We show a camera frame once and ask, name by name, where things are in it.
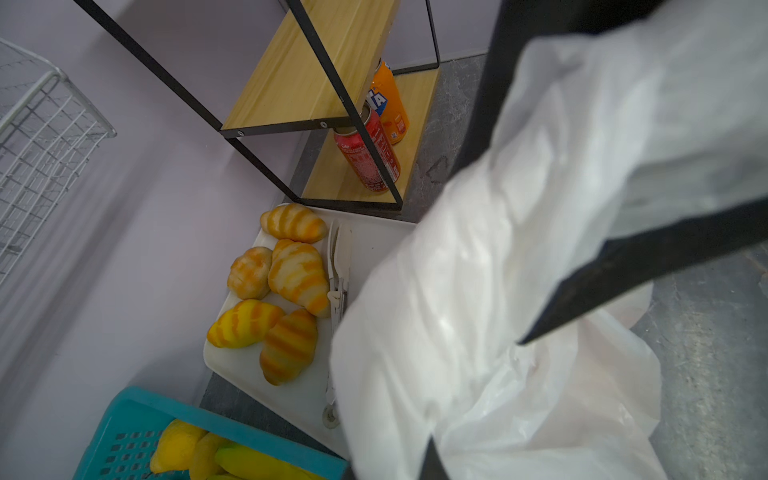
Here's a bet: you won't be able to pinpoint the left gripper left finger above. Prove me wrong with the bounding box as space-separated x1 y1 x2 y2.
341 466 357 480

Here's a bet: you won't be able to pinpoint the black wooden shelf rack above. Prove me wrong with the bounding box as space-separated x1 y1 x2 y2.
78 1 406 213

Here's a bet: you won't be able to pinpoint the white serving tongs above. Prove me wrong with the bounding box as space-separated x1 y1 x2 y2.
322 220 352 430

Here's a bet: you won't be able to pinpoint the white plastic grocery bag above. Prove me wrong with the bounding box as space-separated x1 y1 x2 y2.
330 1 767 479

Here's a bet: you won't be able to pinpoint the long white wire basket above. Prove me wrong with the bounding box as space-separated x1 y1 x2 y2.
1 39 117 283

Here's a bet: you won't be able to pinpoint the white bread tray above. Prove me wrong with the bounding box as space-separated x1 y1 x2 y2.
203 204 414 458

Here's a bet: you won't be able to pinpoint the croissant front left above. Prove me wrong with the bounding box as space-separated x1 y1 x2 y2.
259 309 318 386

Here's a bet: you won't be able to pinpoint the croissant top middle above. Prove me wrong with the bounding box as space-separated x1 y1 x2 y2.
227 246 272 300

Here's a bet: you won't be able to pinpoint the croissant far left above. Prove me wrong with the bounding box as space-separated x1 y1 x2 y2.
206 299 285 349

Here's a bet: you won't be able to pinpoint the croissant far right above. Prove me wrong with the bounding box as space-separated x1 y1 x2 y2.
260 203 328 244

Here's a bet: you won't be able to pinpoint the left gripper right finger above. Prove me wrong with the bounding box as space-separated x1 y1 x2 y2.
418 438 449 480

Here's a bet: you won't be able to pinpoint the red soda can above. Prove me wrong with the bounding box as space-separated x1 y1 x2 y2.
333 102 401 193

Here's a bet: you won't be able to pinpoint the orange soda can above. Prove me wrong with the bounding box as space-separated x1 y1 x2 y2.
368 60 410 145

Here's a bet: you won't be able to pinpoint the teal plastic basket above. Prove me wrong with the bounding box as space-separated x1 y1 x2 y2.
74 387 348 479

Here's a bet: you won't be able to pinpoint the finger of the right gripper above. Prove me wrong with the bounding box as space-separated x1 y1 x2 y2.
518 197 767 345
450 0 662 176

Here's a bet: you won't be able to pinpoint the croissant centre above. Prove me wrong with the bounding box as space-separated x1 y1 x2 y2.
268 239 330 318

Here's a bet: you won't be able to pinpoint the croissant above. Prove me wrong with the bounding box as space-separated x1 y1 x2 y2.
206 299 285 349
260 203 328 244
259 309 318 386
227 246 272 300
268 239 330 318

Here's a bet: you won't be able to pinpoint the banana bunch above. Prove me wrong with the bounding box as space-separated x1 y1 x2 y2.
189 433 321 479

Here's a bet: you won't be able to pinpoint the yellow lemon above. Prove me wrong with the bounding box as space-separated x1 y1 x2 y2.
149 419 207 474

